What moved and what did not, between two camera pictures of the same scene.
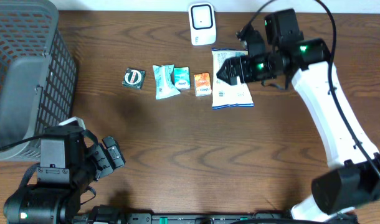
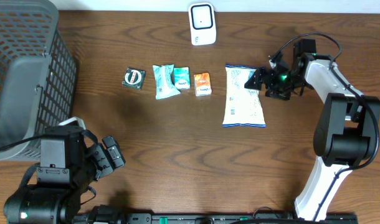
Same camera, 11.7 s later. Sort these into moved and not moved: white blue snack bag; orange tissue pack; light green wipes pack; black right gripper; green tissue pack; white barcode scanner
Moved: black right gripper; white blue snack bag
Not moved: orange tissue pack; white barcode scanner; green tissue pack; light green wipes pack
